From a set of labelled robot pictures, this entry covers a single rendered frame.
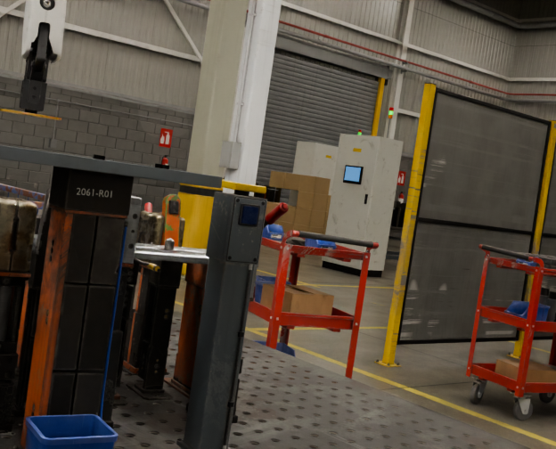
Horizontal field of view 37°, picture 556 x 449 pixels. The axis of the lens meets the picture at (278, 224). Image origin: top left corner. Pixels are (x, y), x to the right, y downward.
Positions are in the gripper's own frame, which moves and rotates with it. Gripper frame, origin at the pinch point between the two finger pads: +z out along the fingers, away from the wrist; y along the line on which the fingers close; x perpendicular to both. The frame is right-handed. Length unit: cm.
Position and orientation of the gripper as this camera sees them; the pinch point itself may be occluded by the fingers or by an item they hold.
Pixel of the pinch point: (32, 95)
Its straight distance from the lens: 122.5
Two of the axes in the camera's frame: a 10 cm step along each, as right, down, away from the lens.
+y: -3.6, -1.0, 9.3
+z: -1.5, 9.9, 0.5
